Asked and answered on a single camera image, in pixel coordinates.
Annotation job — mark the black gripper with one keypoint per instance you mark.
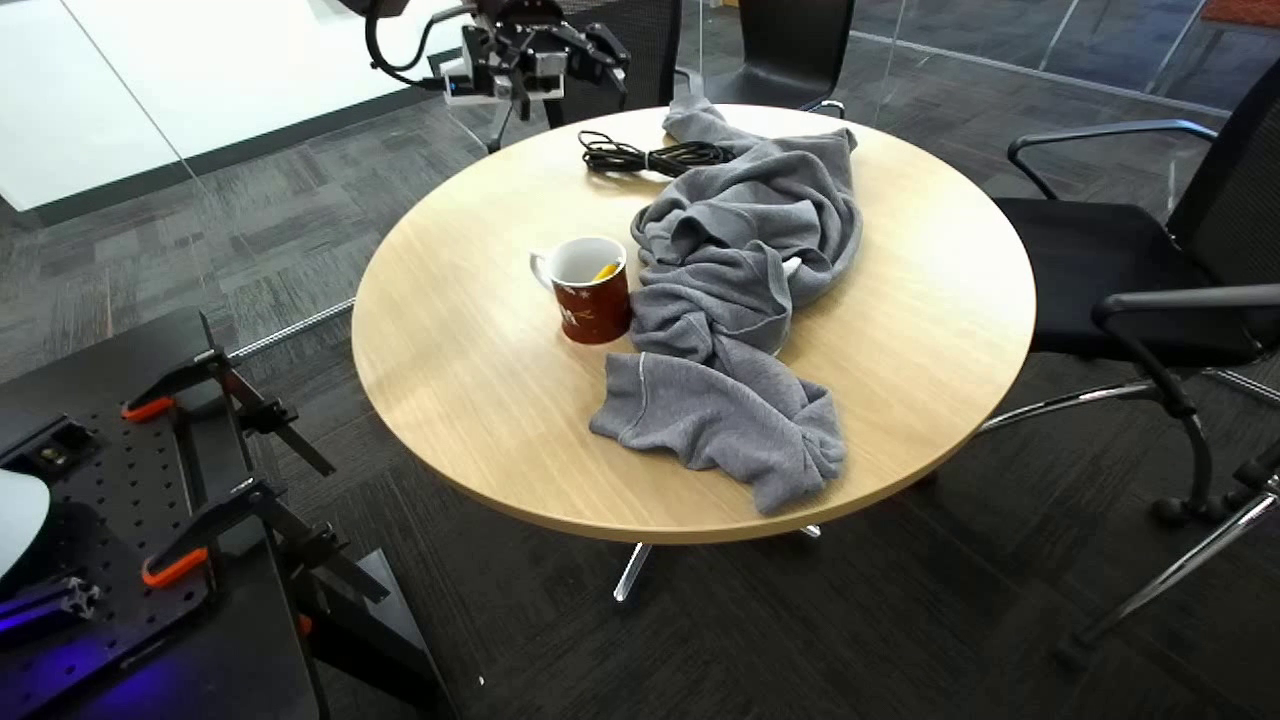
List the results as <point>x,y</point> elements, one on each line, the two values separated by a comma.
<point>520,50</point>

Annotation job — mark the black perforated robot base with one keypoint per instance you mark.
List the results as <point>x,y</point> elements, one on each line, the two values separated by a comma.
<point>231,640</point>

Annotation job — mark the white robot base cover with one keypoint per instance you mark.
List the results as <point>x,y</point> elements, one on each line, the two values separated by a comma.
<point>27,505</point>

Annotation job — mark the black chair back middle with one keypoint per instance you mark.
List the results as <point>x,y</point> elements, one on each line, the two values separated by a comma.
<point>795,53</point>

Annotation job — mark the dark red mug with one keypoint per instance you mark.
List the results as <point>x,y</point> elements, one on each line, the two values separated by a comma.
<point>590,314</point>

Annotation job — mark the grey fleece cloth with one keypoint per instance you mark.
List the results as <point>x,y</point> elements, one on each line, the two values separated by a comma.
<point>728,252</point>

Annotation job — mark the round wooden table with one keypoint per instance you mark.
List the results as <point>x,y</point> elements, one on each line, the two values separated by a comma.
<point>460,351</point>

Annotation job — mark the upper black orange clamp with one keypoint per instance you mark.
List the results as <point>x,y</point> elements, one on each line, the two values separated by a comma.
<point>240,396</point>

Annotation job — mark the black orange clamp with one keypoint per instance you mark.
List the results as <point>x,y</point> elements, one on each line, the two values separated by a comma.
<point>240,519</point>
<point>240,396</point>

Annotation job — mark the lower black orange clamp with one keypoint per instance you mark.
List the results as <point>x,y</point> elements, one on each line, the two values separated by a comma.
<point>240,519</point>

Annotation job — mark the black office chair right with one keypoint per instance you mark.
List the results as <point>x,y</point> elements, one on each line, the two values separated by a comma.
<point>1183,294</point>

